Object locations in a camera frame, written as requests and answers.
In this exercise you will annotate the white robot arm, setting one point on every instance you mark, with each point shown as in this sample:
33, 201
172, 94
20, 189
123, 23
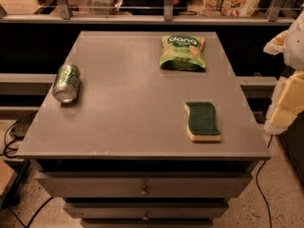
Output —
290, 43

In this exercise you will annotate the green and yellow sponge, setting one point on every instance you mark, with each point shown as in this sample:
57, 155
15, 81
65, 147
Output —
201, 123

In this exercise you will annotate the grey drawer cabinet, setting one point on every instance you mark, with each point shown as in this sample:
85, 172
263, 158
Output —
129, 119

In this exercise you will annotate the green snack bag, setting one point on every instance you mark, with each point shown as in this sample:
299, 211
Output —
182, 52

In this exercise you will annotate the metal drawer knob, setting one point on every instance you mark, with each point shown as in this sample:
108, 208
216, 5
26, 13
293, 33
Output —
144, 192

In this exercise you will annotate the green soda can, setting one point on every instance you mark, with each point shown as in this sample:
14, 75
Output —
66, 84

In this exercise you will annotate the black bag behind railing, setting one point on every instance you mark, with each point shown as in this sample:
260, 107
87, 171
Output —
152, 7

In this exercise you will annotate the middle cabinet drawer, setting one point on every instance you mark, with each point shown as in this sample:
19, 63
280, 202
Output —
145, 211

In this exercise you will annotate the cabinet drawer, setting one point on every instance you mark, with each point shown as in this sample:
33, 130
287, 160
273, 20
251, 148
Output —
84, 185
145, 211

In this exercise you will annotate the clear plastic container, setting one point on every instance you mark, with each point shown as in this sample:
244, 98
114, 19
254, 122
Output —
102, 7

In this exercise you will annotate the top cabinet drawer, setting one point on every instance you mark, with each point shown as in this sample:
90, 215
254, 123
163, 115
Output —
84, 185

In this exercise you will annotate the grey bench shelf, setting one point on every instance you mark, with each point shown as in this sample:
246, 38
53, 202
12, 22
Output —
24, 92

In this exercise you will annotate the yellow foam blocks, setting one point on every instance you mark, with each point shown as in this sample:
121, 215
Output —
287, 103

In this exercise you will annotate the metal railing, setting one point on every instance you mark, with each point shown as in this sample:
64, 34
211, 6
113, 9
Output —
279, 12

